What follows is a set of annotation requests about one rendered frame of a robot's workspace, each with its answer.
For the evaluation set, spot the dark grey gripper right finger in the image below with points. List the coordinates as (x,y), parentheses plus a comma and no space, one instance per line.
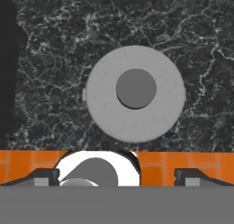
(189,175)

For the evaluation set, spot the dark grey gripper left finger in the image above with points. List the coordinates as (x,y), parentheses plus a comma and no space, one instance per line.
(45,175)

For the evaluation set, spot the white blender jug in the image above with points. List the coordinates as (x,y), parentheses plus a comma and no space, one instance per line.
(128,169)

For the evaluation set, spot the grey round blender lid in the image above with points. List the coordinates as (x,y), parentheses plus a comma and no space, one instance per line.
(135,112)

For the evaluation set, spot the black appliance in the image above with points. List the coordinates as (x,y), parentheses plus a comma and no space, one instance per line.
(7,66)

